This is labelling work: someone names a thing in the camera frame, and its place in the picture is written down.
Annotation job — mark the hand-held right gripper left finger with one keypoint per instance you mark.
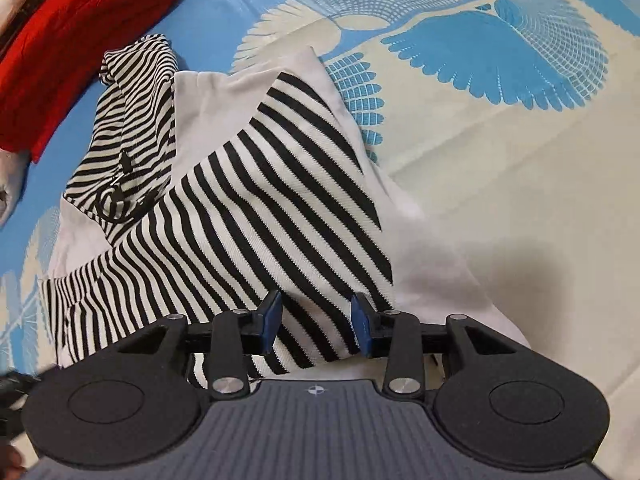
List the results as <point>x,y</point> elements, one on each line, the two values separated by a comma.
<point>272,321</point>

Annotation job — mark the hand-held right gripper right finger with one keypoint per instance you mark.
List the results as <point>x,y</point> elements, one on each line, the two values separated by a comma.
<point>360,324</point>

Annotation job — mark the black white striped shirt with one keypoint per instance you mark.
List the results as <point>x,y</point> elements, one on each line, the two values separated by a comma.
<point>280,200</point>

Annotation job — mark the blue cream patterned bed sheet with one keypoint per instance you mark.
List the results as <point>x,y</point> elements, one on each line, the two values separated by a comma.
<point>510,185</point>

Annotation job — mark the beige folded cloth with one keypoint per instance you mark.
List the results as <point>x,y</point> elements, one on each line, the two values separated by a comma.
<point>9,185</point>

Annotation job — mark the red folded knit cloth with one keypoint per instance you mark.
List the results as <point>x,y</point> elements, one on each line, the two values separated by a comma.
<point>75,55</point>

